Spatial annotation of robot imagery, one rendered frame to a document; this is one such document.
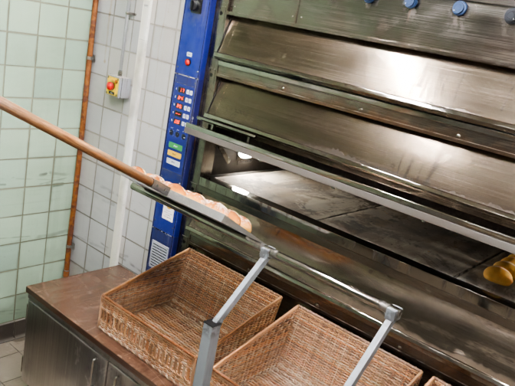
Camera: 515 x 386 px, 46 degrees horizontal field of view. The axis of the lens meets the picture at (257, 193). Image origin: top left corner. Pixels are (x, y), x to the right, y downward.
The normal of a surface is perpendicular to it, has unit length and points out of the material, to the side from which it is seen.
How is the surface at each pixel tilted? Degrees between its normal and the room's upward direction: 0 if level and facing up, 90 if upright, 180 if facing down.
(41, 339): 90
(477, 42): 90
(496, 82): 70
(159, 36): 90
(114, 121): 90
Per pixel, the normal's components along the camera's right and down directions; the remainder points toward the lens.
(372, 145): -0.53, -0.24
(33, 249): 0.75, 0.31
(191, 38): -0.63, 0.09
